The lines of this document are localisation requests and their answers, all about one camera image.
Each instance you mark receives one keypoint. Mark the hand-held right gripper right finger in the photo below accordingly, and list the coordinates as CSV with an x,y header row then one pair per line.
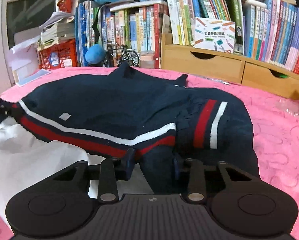
x,y
176,166

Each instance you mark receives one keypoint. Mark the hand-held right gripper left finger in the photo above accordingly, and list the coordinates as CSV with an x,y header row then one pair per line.
x,y
129,162

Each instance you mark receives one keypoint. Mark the navy white striped jacket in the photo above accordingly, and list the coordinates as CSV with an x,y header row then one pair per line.
x,y
102,105

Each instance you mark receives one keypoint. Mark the blue white booklet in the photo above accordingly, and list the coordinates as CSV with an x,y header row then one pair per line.
x,y
34,77

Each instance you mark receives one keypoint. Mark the loose white paper sheets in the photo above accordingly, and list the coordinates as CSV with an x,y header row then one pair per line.
x,y
24,60

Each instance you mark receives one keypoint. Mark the red plastic crate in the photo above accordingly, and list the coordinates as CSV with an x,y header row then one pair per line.
x,y
59,55

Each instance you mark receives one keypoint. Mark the clear pen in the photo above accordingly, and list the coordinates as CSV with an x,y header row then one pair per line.
x,y
217,80

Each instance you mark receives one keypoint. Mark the stack of papers and booklets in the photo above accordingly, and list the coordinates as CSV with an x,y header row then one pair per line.
x,y
57,30

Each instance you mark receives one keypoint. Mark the pink printed blanket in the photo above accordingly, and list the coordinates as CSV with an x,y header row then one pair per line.
x,y
277,142

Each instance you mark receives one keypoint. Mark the white framed window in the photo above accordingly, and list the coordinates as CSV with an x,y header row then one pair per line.
x,y
32,10

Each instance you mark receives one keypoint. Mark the small pink clear jar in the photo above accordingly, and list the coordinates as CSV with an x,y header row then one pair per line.
x,y
147,59

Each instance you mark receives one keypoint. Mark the miniature bicycle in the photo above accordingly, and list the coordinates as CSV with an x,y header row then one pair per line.
x,y
129,56

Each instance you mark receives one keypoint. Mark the wooden drawer organizer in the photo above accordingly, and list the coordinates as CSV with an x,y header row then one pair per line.
x,y
214,65

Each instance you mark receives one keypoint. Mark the small blue plush ball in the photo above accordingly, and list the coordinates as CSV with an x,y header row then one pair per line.
x,y
95,53

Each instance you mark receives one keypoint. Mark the clear plastic bag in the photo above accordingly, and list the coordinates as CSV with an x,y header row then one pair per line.
x,y
288,107

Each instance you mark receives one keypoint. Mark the row of tall picture books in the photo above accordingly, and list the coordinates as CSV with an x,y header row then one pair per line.
x,y
129,30

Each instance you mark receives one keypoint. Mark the white printed box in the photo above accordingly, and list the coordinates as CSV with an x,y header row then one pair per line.
x,y
214,35

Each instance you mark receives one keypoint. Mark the row of green spined books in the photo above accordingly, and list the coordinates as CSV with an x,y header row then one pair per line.
x,y
187,12

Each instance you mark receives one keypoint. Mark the white shelf board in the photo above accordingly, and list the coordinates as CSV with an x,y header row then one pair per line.
x,y
139,5

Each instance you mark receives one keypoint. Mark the row of pastel spined books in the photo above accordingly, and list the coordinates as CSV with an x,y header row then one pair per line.
x,y
277,35

